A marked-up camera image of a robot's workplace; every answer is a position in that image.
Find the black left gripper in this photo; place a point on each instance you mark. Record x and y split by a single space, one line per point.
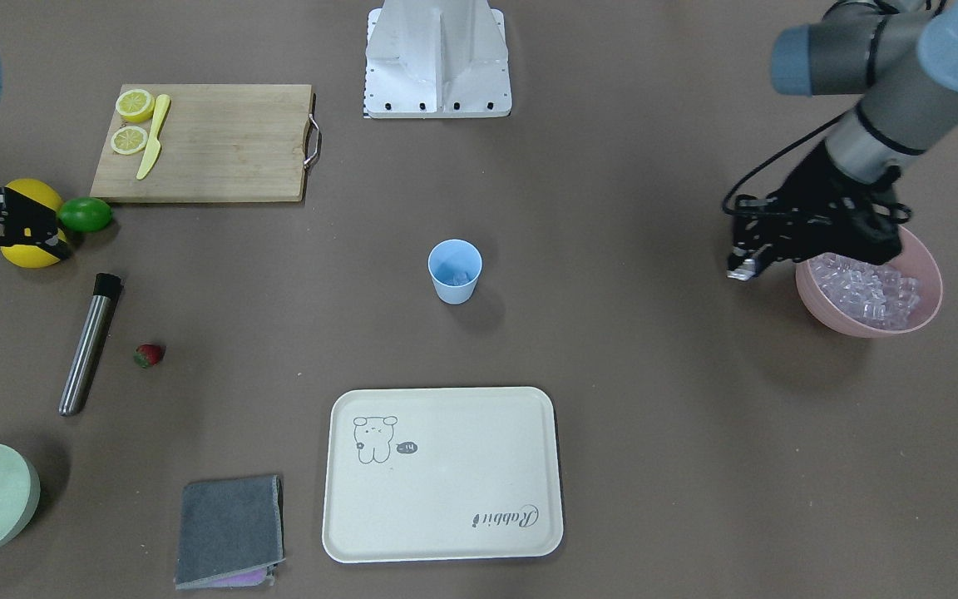
817 185

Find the steel muddler black tip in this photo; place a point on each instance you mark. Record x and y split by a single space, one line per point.
104 296

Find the red strawberry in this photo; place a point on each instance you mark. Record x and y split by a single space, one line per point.
146 355

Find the pile of clear ice cubes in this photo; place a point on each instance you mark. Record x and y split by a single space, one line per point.
878 296

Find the light blue cup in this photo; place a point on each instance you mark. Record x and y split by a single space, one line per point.
455 252

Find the yellow lemon lower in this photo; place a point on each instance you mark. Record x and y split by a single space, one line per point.
30 256

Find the green lime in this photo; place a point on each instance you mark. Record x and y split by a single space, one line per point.
85 214

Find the pink bowl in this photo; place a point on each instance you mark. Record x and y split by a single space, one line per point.
915 260

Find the lemon slice lower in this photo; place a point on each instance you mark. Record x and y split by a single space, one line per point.
129 140

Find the lemon slice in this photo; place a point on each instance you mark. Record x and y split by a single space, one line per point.
135 106
129 140

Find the lemon slice upper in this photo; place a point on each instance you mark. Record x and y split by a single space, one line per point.
135 106

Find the yellow plastic knife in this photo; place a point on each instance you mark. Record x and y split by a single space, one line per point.
154 146

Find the bamboo cutting board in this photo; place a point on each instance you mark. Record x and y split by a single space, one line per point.
221 143

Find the grey folded cloth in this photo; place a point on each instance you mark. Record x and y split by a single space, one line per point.
231 534

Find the cream rabbit tray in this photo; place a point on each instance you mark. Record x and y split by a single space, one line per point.
442 474

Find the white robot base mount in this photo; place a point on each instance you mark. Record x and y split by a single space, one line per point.
436 60

